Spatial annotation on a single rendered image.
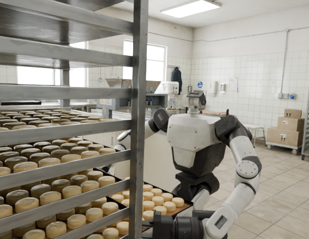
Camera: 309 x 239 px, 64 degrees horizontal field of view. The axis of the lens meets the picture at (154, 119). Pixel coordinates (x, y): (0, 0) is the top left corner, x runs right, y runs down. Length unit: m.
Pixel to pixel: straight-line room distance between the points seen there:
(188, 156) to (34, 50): 0.91
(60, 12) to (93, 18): 0.08
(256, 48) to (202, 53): 1.63
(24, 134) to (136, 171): 0.32
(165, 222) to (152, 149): 1.48
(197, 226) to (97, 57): 0.60
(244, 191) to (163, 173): 1.35
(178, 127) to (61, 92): 0.79
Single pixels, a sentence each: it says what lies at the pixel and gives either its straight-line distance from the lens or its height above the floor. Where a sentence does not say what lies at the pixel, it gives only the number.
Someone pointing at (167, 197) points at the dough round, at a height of 0.79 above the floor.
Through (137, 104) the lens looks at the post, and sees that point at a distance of 0.70.
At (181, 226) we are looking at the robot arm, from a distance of 0.87.
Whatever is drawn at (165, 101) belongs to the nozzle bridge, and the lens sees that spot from 2.80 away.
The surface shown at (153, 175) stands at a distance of 2.35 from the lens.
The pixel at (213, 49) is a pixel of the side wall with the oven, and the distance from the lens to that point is 7.27.
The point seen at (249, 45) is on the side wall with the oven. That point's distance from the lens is 6.69.
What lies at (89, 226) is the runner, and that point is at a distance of 0.74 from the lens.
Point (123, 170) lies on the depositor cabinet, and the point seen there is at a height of 0.41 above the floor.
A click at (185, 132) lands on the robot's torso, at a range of 1.25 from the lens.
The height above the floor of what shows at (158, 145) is 0.74.
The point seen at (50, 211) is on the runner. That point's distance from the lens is 0.66.
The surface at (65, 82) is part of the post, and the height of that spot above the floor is 1.26.
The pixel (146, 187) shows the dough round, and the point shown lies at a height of 0.79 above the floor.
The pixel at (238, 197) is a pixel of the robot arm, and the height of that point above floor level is 0.88.
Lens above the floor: 1.25
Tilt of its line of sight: 7 degrees down
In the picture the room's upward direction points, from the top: 2 degrees clockwise
